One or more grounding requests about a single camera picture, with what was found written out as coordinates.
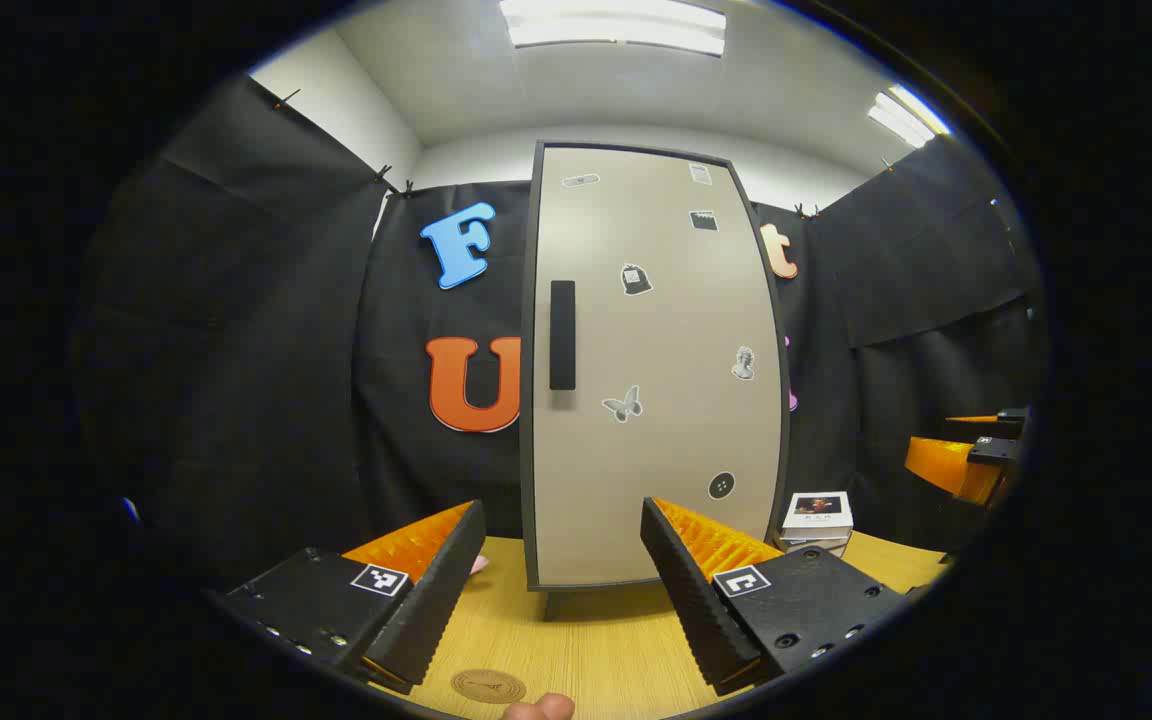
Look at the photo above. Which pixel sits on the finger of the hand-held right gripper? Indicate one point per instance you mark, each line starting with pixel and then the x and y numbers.
pixel 1014 416
pixel 946 465

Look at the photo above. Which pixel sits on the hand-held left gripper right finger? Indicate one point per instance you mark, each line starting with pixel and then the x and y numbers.
pixel 691 600

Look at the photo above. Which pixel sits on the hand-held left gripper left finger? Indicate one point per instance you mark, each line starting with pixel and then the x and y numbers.
pixel 436 600

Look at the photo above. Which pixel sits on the round brown coaster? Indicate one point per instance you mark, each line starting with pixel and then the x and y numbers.
pixel 488 686

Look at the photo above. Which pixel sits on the beige cabinet door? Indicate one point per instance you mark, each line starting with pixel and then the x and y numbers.
pixel 656 450

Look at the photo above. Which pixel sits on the pink plush toy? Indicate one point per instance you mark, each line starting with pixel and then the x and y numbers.
pixel 479 565

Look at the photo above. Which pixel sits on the grey book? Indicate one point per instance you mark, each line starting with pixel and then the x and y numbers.
pixel 814 543

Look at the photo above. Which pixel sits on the small ceiling light panel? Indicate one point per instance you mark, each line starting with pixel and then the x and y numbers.
pixel 906 115

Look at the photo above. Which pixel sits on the black backdrop cloth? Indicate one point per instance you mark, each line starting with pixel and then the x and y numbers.
pixel 236 350

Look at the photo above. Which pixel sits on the large ceiling light panel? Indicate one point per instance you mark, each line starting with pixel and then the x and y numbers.
pixel 616 25

